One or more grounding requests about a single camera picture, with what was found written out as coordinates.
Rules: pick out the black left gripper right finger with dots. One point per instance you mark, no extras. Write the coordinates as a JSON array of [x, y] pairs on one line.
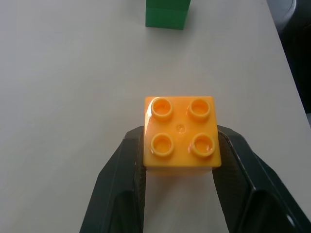
[[247, 189]]

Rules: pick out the green building block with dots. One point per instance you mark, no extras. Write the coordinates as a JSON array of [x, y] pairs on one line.
[[167, 14]]

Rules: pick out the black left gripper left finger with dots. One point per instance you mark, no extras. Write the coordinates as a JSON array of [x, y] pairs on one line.
[[116, 189]]

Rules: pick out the dark rounded object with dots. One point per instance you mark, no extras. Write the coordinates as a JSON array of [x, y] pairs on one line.
[[295, 43]]

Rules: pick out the orange studded building block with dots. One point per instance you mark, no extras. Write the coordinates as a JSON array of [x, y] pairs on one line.
[[181, 133]]

